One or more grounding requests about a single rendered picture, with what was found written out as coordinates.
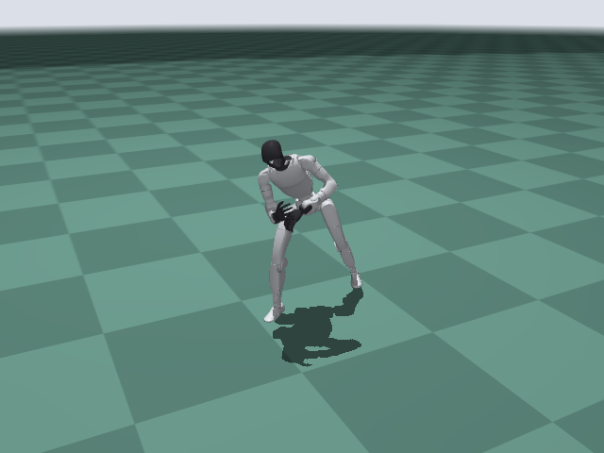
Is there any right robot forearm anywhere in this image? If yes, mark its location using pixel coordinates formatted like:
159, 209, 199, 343
265, 204, 281, 225

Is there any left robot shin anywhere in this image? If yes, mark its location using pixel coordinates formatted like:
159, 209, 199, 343
340, 238, 357, 276

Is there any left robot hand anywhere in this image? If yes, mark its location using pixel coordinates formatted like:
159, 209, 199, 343
284, 204, 312, 232

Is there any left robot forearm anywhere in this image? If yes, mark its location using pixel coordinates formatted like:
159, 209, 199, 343
301, 180, 337, 210

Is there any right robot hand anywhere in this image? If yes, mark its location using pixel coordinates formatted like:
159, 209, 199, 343
272, 201, 294, 224

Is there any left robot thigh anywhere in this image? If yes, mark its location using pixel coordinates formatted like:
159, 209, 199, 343
319, 199, 347, 253

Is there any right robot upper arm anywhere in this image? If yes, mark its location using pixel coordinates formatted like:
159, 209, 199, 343
258, 168, 277, 209

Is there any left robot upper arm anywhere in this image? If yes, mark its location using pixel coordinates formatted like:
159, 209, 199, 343
298, 155, 337, 189

